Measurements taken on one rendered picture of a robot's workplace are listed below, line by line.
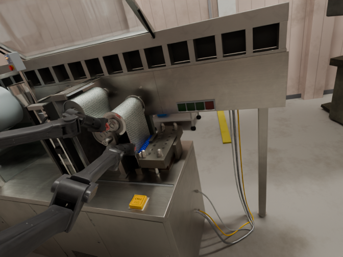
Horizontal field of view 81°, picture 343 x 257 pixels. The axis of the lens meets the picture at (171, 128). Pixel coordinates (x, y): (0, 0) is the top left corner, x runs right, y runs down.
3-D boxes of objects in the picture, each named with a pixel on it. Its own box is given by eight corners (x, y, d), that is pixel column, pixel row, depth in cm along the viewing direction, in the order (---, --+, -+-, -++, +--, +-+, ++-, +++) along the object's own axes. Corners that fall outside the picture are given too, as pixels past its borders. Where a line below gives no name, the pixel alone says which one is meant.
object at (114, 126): (109, 132, 113) (103, 121, 110) (111, 130, 114) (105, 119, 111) (120, 130, 110) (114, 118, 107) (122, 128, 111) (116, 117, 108)
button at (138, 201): (129, 208, 101) (128, 205, 100) (136, 197, 107) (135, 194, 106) (142, 209, 99) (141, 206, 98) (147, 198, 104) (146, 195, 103)
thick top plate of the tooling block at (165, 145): (140, 167, 118) (138, 159, 115) (163, 133, 151) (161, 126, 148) (166, 169, 112) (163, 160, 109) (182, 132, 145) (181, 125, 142)
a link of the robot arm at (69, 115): (70, 138, 86) (67, 121, 81) (53, 130, 90) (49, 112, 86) (92, 128, 95) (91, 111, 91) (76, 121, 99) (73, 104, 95)
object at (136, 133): (135, 157, 121) (126, 131, 112) (150, 137, 140) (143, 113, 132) (136, 157, 120) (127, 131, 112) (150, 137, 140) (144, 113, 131)
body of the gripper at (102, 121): (106, 131, 98) (96, 128, 91) (90, 131, 101) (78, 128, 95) (107, 118, 99) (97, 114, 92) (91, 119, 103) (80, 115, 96)
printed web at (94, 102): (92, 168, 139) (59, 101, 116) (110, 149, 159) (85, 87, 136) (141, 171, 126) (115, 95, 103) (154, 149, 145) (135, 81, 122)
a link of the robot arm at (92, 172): (91, 190, 56) (52, 179, 56) (86, 209, 57) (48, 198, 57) (126, 150, 99) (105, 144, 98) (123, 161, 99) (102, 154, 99)
